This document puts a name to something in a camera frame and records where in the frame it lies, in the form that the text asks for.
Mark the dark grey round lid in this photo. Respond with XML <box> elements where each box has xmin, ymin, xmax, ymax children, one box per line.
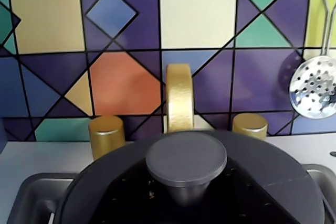
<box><xmin>56</xmin><ymin>129</ymin><xmax>331</xmax><ymax>224</ymax></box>

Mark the metal skimmer spoon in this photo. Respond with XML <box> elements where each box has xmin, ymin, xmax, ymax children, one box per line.
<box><xmin>288</xmin><ymin>0</ymin><xmax>336</xmax><ymax>119</ymax></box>

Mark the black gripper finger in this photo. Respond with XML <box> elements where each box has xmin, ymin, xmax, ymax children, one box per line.
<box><xmin>194</xmin><ymin>161</ymin><xmax>287</xmax><ymax>224</ymax></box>
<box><xmin>101</xmin><ymin>155</ymin><xmax>182</xmax><ymax>224</ymax></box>

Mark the gold faucet knob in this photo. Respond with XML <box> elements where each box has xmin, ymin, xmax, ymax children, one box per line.
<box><xmin>88</xmin><ymin>115</ymin><xmax>126</xmax><ymax>161</ymax></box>
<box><xmin>232</xmin><ymin>113</ymin><xmax>269</xmax><ymax>141</ymax></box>

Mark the grey sink basin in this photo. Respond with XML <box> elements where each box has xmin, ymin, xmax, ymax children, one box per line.
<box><xmin>6</xmin><ymin>164</ymin><xmax>336</xmax><ymax>224</ymax></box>

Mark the gold faucet spout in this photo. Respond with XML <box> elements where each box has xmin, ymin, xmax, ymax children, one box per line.
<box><xmin>163</xmin><ymin>63</ymin><xmax>195</xmax><ymax>135</ymax></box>

